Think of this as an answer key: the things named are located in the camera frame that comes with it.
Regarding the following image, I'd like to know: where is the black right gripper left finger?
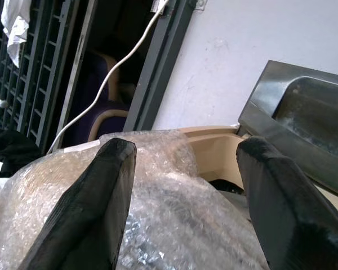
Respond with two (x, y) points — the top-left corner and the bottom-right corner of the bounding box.
(17, 138), (137, 270)

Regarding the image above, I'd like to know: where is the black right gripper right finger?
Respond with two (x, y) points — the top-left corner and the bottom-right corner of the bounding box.
(235, 136), (338, 270)

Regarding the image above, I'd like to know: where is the beige top-load washing machine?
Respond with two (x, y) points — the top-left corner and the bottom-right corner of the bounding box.
(180, 125), (338, 210)

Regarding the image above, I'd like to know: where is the clear bubble wrap sheet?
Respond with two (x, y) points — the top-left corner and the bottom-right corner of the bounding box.
(0, 129), (268, 270)

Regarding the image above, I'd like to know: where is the black garment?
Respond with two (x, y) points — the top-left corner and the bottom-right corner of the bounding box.
(0, 129), (45, 178)

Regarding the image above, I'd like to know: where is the purple chair with beige trim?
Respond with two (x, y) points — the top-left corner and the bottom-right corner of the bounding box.
(64, 50), (130, 147)

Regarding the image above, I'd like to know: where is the white hanging cloth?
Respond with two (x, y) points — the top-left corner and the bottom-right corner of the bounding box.
(0, 0), (31, 68)

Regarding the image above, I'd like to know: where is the white power cable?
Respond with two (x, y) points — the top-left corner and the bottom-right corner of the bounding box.
(46, 0), (171, 155)

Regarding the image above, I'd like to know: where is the dark grey door frame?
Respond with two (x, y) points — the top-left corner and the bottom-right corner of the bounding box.
(123, 0), (198, 132)

